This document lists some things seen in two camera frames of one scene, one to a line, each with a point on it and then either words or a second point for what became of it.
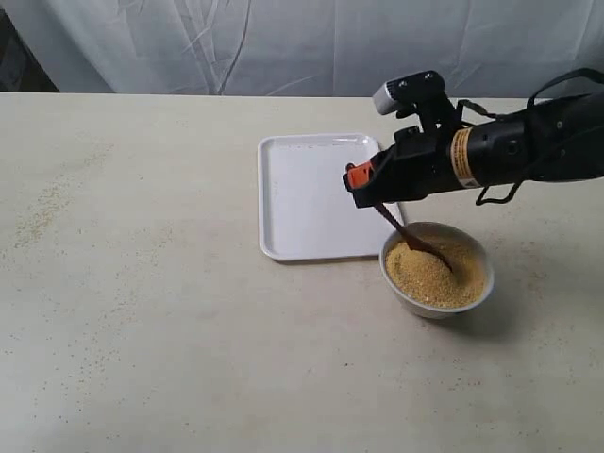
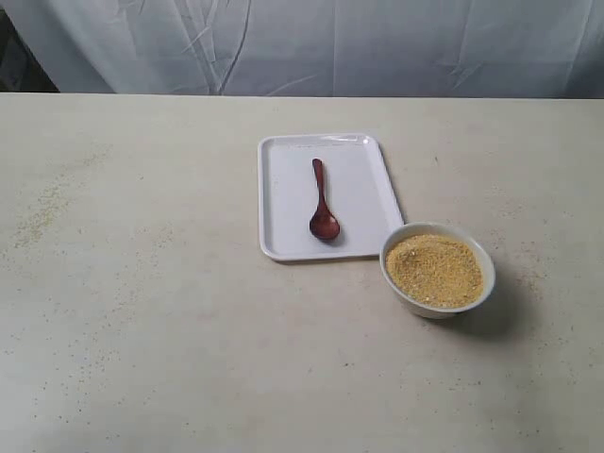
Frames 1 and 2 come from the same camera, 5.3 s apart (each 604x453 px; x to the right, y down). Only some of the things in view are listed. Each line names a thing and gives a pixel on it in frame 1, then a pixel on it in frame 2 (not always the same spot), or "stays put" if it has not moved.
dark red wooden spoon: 417,243 → 324,225
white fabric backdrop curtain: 487,49 stays put
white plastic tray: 306,206 stays put
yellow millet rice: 422,278 stays put
